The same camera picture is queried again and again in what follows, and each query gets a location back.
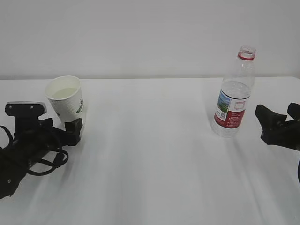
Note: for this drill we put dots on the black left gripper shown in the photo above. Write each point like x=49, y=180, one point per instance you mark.
x=44, y=145

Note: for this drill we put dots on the white paper cup green logo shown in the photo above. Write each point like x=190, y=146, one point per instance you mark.
x=65, y=96

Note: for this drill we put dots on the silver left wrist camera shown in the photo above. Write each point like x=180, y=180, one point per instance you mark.
x=26, y=114

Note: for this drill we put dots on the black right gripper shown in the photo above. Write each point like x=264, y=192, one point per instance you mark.
x=276, y=130

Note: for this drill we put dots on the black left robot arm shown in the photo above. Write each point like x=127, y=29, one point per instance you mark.
x=12, y=170

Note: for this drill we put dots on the clear plastic water bottle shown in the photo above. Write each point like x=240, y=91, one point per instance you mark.
x=235, y=93

